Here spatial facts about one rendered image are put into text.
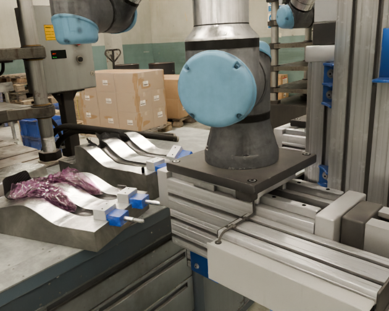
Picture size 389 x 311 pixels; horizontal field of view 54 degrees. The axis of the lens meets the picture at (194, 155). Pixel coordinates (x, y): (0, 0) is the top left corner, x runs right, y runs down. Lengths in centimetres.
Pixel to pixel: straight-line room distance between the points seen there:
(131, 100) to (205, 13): 462
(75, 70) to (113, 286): 118
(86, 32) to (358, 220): 54
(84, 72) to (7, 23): 640
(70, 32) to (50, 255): 54
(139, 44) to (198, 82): 967
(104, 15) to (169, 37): 932
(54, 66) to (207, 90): 146
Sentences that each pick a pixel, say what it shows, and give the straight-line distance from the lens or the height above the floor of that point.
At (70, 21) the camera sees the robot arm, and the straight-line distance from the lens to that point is 70.
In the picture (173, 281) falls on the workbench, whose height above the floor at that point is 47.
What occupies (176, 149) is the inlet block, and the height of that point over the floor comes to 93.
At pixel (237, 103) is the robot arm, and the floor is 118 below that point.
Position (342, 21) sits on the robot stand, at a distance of 79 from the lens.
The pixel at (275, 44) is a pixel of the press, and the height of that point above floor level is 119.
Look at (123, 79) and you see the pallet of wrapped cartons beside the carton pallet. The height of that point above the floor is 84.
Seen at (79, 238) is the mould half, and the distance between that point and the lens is 98.
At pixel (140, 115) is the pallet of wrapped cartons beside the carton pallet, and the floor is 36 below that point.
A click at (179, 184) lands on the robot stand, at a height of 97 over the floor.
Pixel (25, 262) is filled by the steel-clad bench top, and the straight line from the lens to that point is 100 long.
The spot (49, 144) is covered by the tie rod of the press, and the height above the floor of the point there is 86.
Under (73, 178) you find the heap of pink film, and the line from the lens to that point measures 117.
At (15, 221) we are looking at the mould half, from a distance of 111.
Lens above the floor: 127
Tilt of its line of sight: 17 degrees down
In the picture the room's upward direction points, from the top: 3 degrees counter-clockwise
